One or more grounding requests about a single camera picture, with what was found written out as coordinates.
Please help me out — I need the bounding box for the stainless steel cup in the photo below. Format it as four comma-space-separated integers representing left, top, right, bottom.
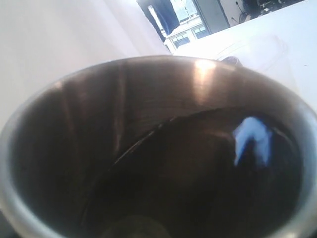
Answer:
0, 56, 317, 238

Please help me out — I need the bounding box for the frosted plastic container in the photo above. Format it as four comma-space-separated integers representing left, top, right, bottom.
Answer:
215, 34, 288, 72

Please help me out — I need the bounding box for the dark window frame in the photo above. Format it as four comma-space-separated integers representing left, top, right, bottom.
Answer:
137, 0, 244, 48

